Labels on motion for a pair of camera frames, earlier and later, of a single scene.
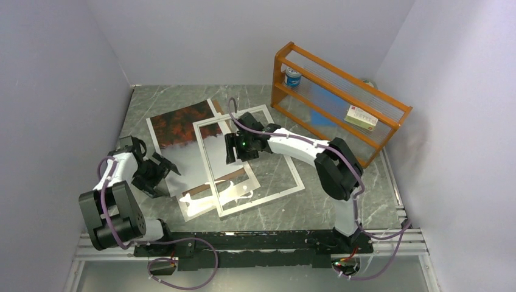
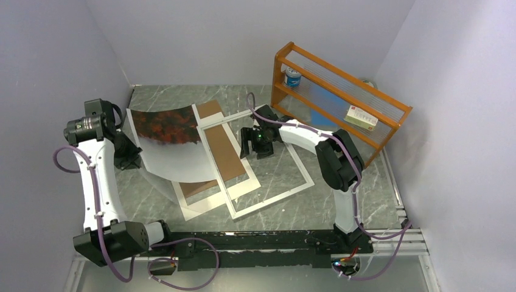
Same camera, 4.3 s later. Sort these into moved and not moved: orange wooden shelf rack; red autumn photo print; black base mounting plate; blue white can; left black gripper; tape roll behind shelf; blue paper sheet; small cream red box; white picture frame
Moved: red autumn photo print; left black gripper; white picture frame
Not moved: blue paper sheet; orange wooden shelf rack; blue white can; tape roll behind shelf; small cream red box; black base mounting plate
